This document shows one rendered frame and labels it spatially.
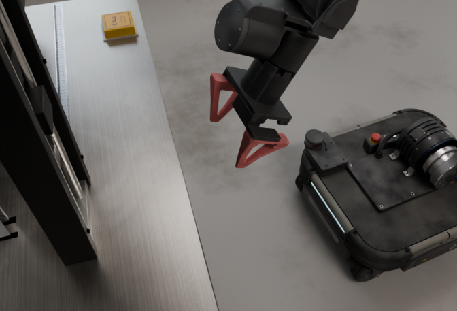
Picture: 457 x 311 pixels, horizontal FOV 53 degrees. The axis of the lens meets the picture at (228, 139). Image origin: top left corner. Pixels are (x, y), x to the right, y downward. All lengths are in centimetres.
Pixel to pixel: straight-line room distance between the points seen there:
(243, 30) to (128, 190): 40
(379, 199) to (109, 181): 104
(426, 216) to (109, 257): 117
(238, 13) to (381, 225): 118
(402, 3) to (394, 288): 185
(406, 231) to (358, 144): 38
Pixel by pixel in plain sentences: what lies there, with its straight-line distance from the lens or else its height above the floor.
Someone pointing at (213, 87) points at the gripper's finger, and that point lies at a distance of 66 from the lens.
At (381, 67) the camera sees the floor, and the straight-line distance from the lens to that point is 254.
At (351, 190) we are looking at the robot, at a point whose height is 24.
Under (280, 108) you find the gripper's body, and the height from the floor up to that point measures 112.
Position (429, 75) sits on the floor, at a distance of 258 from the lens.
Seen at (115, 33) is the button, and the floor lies 91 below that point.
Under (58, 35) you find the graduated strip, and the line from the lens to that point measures 117.
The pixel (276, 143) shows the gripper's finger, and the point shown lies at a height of 110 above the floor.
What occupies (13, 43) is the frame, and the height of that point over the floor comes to 124.
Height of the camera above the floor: 155
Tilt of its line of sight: 49 degrees down
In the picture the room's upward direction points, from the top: straight up
